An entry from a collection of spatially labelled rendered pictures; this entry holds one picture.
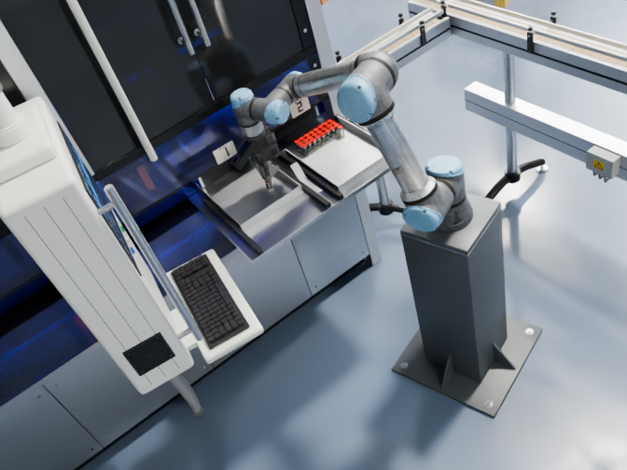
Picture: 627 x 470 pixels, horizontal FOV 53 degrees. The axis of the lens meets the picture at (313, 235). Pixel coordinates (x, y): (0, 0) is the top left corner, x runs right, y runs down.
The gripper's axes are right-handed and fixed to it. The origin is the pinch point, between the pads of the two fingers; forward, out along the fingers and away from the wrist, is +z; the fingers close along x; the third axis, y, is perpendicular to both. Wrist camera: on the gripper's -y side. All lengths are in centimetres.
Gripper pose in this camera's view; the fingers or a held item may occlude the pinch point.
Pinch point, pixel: (265, 180)
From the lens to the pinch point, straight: 227.2
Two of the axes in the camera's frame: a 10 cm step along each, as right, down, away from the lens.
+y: 7.9, -5.4, 2.9
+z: 2.3, 7.0, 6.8
